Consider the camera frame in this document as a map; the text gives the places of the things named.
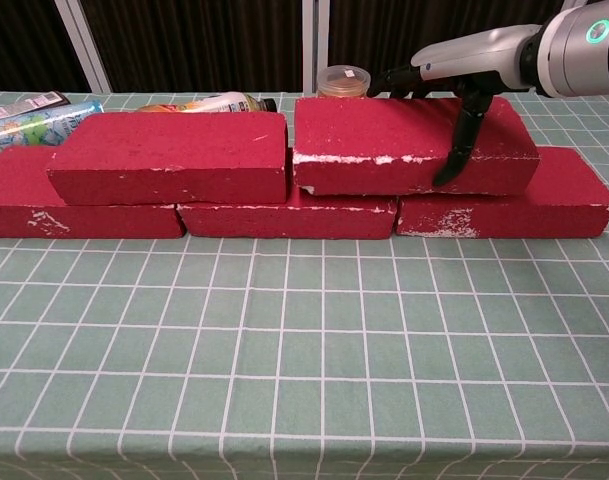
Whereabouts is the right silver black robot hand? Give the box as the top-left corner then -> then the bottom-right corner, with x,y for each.
366,24 -> 545,189

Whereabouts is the red brick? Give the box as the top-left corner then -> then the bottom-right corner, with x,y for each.
393,145 -> 609,239
0,145 -> 188,240
176,147 -> 400,241
46,112 -> 290,206
292,96 -> 542,197

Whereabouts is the dark ribbed partition panel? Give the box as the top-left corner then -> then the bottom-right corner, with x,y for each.
0,0 -> 93,94
327,0 -> 568,96
78,0 -> 305,94

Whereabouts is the clear round snack jar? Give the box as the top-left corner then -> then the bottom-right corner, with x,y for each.
316,64 -> 370,100

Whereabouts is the orange juice plastic bottle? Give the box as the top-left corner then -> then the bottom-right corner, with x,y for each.
133,90 -> 278,115

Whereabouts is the green checked tablecloth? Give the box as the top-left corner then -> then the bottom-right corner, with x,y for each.
0,91 -> 609,480

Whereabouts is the blue green drink can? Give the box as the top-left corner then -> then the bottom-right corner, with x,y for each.
0,99 -> 106,152

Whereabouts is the dark brown bottle white cap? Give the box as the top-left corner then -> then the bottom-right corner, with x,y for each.
0,90 -> 71,152

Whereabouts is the white partition frame post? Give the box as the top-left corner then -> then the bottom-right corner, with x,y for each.
53,0 -> 113,94
301,0 -> 330,94

